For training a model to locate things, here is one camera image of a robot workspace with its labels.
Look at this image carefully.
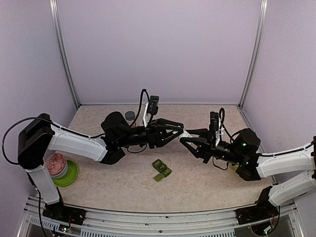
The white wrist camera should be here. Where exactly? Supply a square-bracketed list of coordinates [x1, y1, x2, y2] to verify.
[142, 95, 159, 127]
[209, 112, 224, 146]

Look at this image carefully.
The green weekly pill organizer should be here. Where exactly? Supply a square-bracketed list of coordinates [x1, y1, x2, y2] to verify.
[152, 159, 172, 182]

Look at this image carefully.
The front aluminium rail base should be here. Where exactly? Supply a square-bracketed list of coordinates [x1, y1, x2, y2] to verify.
[17, 195, 304, 237]

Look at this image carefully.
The right aluminium frame post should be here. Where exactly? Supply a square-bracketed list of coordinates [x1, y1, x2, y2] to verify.
[238, 0, 268, 110]

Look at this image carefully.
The aluminium frame post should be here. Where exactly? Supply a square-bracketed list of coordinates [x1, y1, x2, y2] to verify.
[49, 0, 81, 110]
[238, 0, 268, 110]

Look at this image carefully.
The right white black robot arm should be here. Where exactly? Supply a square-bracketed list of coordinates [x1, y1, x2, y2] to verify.
[180, 108, 316, 219]

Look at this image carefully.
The green plate left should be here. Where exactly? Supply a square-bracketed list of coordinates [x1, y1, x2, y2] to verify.
[52, 160, 79, 187]

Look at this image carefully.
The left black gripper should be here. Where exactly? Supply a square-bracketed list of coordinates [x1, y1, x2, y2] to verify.
[118, 118, 185, 150]

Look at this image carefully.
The orange pill bottle grey cap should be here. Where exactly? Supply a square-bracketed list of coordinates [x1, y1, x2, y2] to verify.
[125, 111, 136, 128]

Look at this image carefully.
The red patterned round tin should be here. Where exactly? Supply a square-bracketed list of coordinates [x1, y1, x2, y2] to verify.
[44, 153, 68, 179]

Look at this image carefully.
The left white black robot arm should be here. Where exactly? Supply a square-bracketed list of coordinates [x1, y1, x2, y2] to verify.
[7, 111, 185, 220]

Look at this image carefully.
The left aluminium frame post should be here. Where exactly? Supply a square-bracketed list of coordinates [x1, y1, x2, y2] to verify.
[49, 0, 81, 110]

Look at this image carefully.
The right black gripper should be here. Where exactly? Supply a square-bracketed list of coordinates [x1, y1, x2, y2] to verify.
[180, 128, 244, 165]

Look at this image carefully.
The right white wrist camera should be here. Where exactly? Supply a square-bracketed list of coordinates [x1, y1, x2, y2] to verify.
[209, 112, 224, 146]

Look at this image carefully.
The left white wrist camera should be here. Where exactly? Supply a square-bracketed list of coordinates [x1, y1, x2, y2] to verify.
[142, 95, 159, 127]

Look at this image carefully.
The small white pill bottle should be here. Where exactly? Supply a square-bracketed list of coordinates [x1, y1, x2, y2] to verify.
[179, 130, 193, 139]

